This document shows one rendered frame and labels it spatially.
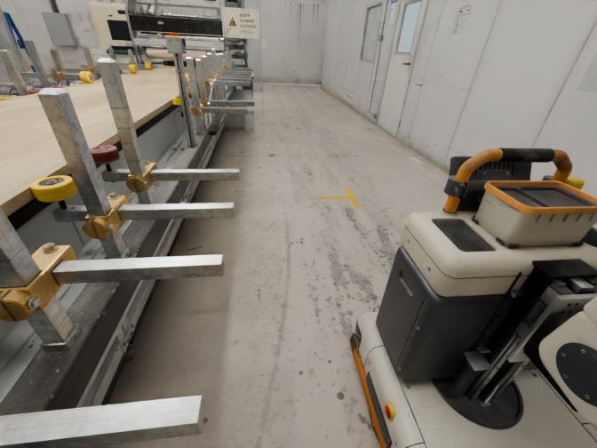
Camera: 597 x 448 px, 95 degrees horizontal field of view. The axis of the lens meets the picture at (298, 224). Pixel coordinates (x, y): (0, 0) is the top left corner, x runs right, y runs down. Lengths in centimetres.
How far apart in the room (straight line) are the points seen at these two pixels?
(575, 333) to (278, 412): 97
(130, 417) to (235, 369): 99
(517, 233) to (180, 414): 76
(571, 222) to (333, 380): 100
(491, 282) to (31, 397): 93
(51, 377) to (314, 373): 96
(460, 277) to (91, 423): 70
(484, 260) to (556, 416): 66
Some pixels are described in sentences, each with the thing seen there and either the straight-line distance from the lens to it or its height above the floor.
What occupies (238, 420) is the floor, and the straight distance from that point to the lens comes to 130.
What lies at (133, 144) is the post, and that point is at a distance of 97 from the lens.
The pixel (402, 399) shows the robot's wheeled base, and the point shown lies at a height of 28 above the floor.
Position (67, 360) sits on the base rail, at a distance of 70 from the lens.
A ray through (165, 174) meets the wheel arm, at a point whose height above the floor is 83.
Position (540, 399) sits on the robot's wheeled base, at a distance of 131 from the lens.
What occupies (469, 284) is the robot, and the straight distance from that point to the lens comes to 78.
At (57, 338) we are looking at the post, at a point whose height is 73.
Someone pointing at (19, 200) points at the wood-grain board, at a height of 89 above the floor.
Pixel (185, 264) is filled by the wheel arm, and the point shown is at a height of 86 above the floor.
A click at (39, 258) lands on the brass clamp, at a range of 67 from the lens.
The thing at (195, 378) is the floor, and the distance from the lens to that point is 141.
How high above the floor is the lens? 120
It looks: 33 degrees down
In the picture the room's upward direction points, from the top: 3 degrees clockwise
